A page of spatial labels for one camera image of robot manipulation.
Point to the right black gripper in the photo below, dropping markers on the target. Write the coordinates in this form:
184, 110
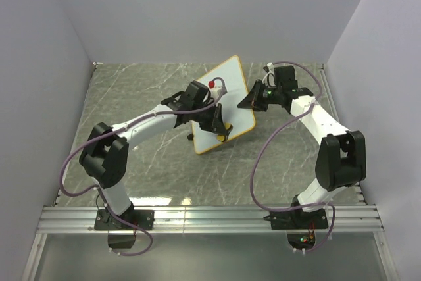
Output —
252, 101

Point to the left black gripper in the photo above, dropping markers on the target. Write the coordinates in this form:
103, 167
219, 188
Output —
216, 124

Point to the yellow-framed whiteboard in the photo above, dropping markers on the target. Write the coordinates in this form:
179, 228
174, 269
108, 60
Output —
241, 120

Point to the yellow bone-shaped eraser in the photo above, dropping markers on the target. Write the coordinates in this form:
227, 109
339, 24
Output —
223, 135

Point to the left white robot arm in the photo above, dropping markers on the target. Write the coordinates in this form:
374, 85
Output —
106, 156

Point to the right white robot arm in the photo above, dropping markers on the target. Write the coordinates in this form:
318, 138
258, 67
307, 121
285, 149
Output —
341, 160

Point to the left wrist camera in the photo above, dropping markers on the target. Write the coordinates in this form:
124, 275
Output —
197, 91

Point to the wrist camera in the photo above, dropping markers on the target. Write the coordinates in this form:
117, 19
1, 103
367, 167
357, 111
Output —
280, 77
197, 91

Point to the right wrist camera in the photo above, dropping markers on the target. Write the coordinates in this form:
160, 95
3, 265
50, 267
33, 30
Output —
280, 77

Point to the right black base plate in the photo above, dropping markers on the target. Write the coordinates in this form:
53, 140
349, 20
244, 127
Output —
297, 220

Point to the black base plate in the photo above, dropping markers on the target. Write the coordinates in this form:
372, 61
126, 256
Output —
297, 220
141, 218

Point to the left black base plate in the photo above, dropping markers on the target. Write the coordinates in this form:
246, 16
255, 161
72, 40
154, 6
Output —
141, 218

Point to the aluminium mounting rail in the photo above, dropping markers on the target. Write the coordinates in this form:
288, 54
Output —
235, 219

